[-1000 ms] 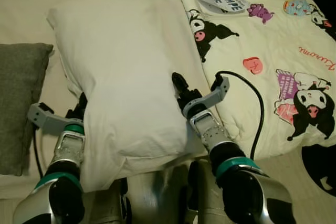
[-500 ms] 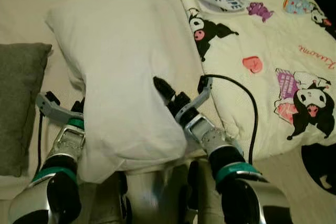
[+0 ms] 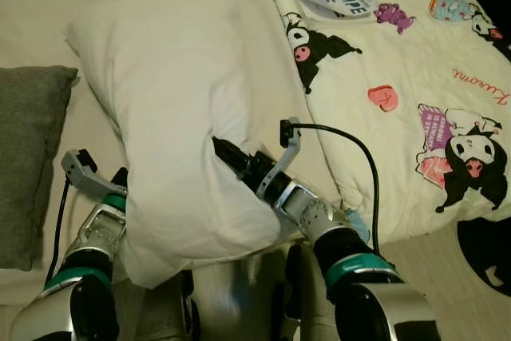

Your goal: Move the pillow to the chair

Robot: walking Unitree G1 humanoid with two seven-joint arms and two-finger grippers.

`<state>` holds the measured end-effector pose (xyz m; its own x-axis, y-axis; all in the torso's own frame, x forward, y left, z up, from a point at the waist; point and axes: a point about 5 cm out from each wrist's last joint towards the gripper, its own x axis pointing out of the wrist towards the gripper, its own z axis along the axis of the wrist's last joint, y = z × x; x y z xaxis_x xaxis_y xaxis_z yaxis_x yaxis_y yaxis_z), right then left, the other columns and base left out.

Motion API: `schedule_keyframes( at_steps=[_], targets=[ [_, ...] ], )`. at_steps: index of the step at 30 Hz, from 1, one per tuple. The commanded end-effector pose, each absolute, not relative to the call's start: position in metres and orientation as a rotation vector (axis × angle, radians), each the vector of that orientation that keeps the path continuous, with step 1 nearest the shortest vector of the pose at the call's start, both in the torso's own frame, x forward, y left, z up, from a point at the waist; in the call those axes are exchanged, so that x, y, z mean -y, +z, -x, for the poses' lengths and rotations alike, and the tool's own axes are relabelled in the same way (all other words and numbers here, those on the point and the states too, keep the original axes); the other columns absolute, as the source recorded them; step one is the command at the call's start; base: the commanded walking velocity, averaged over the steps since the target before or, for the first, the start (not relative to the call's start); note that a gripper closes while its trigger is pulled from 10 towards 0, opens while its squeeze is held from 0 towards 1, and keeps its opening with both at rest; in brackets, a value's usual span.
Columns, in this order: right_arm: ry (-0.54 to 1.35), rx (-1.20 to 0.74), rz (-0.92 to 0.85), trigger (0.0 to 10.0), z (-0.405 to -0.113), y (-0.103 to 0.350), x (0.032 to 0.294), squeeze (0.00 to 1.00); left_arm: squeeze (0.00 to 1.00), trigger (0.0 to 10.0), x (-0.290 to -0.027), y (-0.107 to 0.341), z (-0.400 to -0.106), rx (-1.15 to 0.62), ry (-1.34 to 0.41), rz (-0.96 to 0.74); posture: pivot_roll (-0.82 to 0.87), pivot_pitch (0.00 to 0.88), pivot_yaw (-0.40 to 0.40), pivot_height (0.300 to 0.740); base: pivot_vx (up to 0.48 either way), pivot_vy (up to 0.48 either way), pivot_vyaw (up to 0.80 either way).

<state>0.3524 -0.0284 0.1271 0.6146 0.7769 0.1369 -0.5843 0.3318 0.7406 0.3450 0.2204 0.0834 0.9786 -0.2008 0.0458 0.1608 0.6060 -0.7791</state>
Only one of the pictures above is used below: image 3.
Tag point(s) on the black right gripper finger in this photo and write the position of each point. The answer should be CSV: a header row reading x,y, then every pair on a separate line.
x,y
227,152

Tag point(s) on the white pillow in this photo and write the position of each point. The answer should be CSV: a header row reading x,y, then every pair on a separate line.
x,y
176,117

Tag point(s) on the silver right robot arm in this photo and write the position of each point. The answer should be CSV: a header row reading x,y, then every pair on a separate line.
x,y
375,301

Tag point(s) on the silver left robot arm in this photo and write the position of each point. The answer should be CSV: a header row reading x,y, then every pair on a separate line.
x,y
96,237

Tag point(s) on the grey cushion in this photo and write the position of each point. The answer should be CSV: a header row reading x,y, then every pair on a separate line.
x,y
32,157

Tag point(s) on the round black fan base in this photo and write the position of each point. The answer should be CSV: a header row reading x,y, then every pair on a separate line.
x,y
487,257

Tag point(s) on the silver black robot legs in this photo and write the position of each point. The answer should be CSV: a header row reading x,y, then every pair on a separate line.
x,y
239,301

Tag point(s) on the cream cartoon print blanket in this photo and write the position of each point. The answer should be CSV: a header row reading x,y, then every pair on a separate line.
x,y
399,53

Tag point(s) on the cream bed sheet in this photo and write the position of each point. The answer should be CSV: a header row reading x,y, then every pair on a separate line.
x,y
48,5

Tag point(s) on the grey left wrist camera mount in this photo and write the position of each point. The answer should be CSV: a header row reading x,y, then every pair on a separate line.
x,y
84,173

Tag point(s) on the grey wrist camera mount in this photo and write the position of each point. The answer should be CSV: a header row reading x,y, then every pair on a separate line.
x,y
291,149
84,173

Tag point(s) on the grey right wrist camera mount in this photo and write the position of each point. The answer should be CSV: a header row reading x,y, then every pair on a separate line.
x,y
291,149

